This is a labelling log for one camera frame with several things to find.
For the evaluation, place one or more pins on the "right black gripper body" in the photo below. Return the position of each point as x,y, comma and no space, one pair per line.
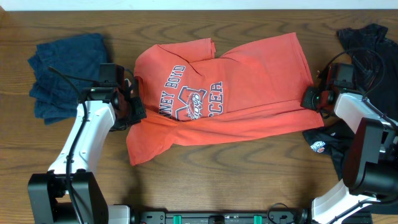
312,99

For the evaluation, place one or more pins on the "folded navy blue garment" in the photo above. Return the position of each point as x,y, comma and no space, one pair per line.
63,68

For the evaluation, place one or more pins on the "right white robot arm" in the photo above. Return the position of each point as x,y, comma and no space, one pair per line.
369,175

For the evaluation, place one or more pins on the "black crumpled garment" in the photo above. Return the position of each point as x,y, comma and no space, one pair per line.
381,83

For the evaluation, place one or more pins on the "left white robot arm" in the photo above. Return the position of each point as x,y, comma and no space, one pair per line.
68,192

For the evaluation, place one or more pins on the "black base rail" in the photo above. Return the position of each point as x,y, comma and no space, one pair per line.
276,214

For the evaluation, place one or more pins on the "red printed t-shirt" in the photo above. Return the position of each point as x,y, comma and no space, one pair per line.
193,98

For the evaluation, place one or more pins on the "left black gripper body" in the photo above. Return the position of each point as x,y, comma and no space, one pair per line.
137,109

